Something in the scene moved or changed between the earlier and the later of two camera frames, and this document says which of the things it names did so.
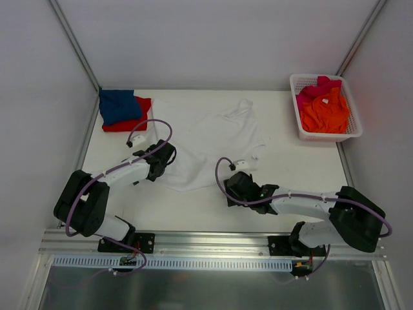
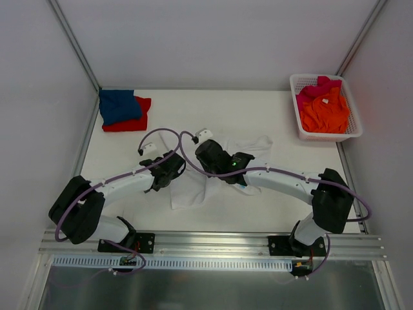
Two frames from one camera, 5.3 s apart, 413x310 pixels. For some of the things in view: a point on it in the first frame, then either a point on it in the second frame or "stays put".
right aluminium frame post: x=362 y=35 stays put
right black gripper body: x=233 y=189 -> x=206 y=154
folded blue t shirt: x=119 y=105 stays put
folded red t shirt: x=137 y=124 stays put
